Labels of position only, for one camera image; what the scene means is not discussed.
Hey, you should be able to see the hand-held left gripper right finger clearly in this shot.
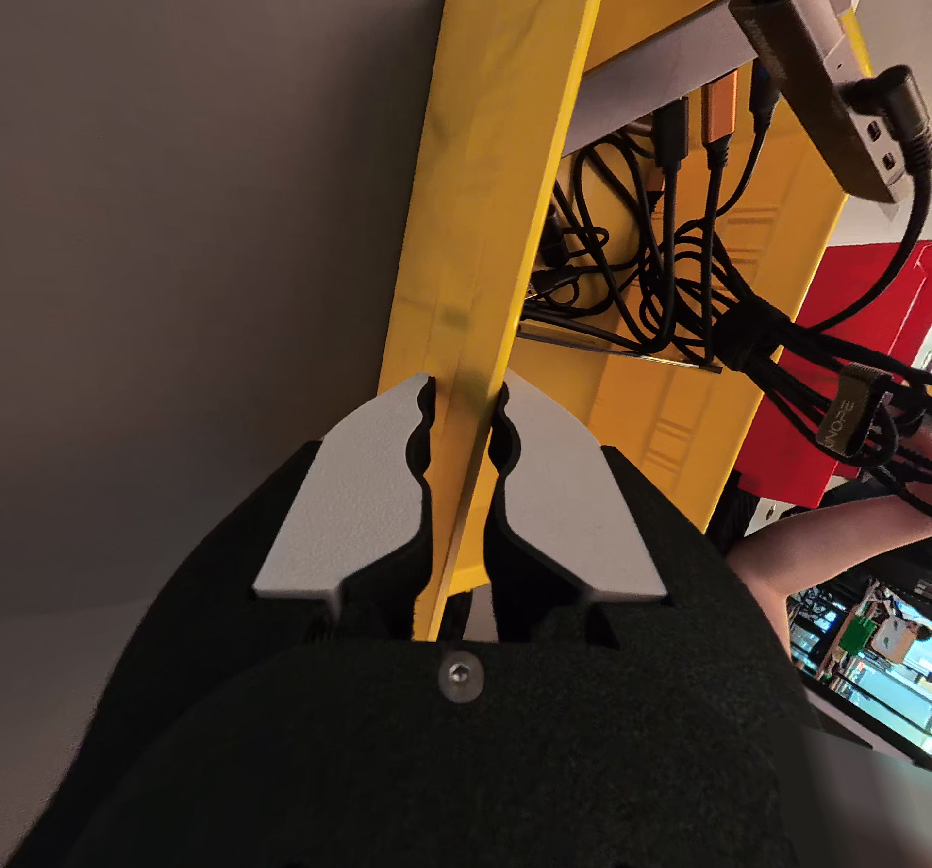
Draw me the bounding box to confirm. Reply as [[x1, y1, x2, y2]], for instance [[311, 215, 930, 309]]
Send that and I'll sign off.
[[485, 370, 671, 643]]

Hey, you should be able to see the black usb cable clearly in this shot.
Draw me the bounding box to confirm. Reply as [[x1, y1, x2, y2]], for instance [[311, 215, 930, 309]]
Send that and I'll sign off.
[[520, 136, 656, 345], [710, 66, 932, 519]]

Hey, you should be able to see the person's right forearm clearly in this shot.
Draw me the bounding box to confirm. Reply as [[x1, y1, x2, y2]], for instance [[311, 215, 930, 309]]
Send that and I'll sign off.
[[728, 493, 932, 661]]

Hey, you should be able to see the silver usb hub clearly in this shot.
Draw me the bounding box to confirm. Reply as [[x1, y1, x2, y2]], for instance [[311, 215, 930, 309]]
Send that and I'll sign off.
[[710, 0, 920, 205], [564, 0, 762, 155]]

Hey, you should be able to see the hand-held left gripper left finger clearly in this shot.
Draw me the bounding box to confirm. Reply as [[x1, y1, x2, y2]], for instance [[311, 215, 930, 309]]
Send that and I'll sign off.
[[252, 373, 438, 643]]

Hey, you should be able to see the computer monitor screen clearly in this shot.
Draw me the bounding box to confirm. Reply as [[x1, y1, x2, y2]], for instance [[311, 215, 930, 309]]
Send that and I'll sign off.
[[786, 575, 932, 767]]

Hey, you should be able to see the yellow plastic bin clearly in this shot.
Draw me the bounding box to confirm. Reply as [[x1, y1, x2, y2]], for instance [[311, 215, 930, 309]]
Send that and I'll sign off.
[[377, 0, 875, 642]]

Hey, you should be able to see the red plastic bin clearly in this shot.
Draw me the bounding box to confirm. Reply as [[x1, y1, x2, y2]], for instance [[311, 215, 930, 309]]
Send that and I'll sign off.
[[739, 242, 932, 514]]

